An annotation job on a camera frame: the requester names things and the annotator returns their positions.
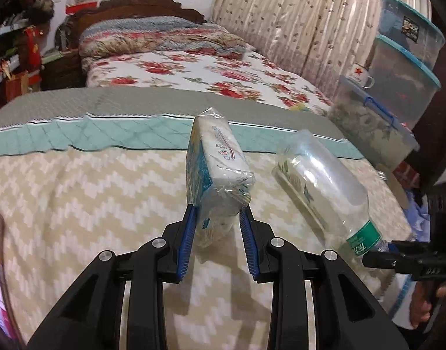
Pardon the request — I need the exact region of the folded floral quilt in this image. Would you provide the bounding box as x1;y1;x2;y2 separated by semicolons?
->
79;16;247;61

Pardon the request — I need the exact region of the red gift bag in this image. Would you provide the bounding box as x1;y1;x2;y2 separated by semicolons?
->
24;25;43;92

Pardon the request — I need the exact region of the brown paper bag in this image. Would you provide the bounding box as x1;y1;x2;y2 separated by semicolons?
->
4;71;29;99

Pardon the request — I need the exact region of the clear plastic bottle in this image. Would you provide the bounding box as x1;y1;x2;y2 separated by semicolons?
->
272;129;389;265

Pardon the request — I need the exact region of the dark wooden nightstand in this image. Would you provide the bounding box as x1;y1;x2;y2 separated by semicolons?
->
41;49;87;90

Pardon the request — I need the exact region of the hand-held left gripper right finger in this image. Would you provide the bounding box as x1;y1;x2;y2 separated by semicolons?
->
239;208;409;350

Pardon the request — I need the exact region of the clear storage bin blue handle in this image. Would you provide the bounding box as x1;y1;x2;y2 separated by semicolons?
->
327;76;420;170

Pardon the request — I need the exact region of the floral bedsheet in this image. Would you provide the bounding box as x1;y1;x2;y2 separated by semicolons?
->
81;49;333;115

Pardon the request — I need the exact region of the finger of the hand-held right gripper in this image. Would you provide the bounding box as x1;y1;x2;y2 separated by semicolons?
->
387;240;429;255
361;250;432;276

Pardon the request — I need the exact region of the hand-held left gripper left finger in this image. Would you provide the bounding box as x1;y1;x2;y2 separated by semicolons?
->
26;205;198;350

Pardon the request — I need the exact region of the large clear bin teal lid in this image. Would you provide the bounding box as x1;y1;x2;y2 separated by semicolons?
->
369;34;442;128

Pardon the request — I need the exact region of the grey storage shelf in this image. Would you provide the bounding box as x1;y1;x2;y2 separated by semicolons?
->
0;0;45;110

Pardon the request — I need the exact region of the plastic-wrapped tissue pack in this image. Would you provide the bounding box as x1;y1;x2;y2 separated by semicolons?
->
186;107;256;250

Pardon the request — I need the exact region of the clear bin with dark label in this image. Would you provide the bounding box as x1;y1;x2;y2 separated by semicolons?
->
378;0;446;70

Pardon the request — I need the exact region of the patterned handbag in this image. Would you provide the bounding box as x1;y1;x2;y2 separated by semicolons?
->
33;0;54;19

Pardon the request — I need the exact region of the beige leaf-print curtain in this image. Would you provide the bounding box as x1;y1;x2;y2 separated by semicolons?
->
210;0;406;95

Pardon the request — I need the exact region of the carved wooden headboard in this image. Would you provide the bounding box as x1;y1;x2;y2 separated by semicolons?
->
57;0;207;50

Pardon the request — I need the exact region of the dark wooden post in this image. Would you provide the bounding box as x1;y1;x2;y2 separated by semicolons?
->
405;0;446;197

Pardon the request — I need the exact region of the white enamel mug red star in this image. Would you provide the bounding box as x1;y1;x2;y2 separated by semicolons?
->
345;64;375;89

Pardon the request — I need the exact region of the person's right hand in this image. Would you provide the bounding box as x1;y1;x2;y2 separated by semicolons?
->
410;281;446;329

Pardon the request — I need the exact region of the blue cloth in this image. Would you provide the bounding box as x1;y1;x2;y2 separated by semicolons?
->
387;193;433;318

